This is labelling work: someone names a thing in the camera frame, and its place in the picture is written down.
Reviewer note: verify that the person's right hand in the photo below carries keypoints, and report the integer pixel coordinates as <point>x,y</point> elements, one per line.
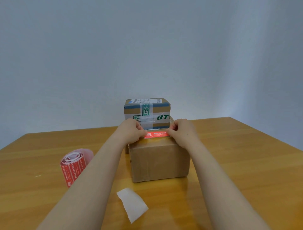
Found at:
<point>184,135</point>

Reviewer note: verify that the person's left hand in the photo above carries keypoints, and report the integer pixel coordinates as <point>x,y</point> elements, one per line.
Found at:
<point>130,132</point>

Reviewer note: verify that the wide cardboard box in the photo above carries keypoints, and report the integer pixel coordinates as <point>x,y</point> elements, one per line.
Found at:
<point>127,149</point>

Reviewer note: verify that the box with green GT tape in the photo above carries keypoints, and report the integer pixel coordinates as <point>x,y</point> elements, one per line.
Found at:
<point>132,109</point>

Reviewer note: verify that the single red label paper sticker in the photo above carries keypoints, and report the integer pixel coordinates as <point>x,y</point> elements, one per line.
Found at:
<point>156,135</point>

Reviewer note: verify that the cardboard box with torn tape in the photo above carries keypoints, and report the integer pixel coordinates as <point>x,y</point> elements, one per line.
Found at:
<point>161,161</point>

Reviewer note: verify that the roll of red stickers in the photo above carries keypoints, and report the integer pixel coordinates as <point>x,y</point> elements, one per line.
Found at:
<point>71,168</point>

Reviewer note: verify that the white backing paper piece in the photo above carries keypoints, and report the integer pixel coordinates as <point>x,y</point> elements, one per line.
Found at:
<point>133,205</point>

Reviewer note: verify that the person's left forearm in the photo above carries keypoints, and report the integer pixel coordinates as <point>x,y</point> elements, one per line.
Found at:
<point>85,189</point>

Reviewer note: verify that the person's right forearm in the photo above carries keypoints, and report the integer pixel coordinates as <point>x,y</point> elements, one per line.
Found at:
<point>225,192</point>

